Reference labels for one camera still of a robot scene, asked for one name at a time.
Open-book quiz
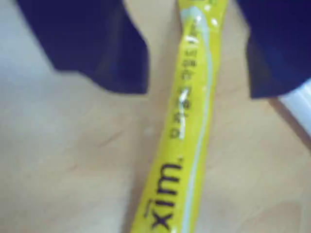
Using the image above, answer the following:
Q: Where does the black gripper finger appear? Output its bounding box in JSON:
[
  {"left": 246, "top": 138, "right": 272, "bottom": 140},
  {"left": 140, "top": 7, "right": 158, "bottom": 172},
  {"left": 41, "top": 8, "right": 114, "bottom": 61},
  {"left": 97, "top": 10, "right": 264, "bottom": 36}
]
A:
[
  {"left": 16, "top": 0, "right": 149, "bottom": 94},
  {"left": 237, "top": 0, "right": 311, "bottom": 99}
]

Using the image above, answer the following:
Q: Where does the yellow coffee stick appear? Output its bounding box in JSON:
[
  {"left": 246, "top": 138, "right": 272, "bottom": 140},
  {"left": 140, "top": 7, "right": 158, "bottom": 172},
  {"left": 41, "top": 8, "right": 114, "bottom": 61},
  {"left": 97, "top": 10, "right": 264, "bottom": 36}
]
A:
[{"left": 127, "top": 0, "right": 228, "bottom": 233}]

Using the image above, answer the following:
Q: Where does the white marker with red cap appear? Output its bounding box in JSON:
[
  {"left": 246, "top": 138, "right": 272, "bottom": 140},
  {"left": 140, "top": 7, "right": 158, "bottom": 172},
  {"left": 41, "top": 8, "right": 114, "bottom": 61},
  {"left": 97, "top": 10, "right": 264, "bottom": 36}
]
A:
[{"left": 276, "top": 79, "right": 311, "bottom": 146}]

